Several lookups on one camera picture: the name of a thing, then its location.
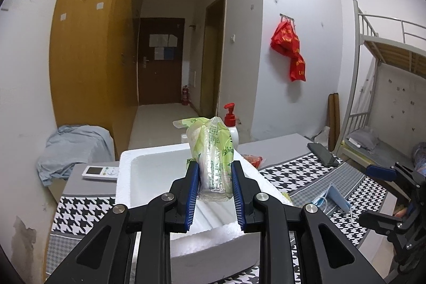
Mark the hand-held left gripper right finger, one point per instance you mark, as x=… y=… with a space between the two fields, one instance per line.
x=238 y=197

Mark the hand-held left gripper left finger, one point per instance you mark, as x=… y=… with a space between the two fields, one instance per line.
x=193 y=197

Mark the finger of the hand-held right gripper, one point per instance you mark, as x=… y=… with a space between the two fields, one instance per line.
x=381 y=172
x=379 y=222

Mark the white foam box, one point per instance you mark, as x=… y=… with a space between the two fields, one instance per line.
x=153 y=177

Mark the green clear plastic package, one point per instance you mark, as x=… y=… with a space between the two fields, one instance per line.
x=213 y=154

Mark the person's right hand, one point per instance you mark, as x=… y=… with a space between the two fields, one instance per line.
x=401 y=211

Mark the houndstooth tablecloth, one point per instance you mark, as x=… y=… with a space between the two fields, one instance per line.
x=366 y=191

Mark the grey pillow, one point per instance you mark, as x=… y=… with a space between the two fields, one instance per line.
x=364 y=139

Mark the red snack packet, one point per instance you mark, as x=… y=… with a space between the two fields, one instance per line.
x=252 y=161

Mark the blue patterned cloth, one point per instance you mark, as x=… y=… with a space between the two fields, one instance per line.
x=420 y=156

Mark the blue face mask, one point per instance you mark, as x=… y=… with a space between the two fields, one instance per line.
x=336 y=199

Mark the black smartphone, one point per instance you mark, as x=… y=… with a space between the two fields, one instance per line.
x=322 y=154

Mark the white red pump lotion bottle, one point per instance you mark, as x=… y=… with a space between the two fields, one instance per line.
x=232 y=134

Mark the white plastic bag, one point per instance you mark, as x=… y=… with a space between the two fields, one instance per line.
x=321 y=137

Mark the brown rolled mat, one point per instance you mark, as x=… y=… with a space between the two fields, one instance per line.
x=337 y=117
x=331 y=121

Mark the white dotted bed curtain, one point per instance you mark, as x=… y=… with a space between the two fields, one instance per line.
x=399 y=97

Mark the white remote control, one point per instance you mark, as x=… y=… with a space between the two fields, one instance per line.
x=100 y=172

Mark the red fire extinguisher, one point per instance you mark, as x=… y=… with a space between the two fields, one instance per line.
x=185 y=97

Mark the metal bunk bed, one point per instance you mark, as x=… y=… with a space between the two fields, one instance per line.
x=399 y=54

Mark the dark brown door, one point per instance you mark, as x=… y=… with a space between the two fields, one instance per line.
x=159 y=81

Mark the blue grey cloth pile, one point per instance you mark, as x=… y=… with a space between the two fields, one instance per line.
x=73 y=151

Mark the red plastic bag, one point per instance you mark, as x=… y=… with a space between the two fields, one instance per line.
x=297 y=69
x=284 y=39

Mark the wooden side door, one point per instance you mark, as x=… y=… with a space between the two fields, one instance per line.
x=213 y=64

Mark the blue paper notice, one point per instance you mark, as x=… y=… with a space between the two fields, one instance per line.
x=168 y=52

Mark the white paper notice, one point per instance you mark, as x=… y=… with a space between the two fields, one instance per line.
x=158 y=40
x=172 y=40
x=159 y=53

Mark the wooden wardrobe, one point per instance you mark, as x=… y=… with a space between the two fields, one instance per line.
x=86 y=54

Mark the metal wall hook rack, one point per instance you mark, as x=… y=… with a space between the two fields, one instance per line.
x=288 y=17

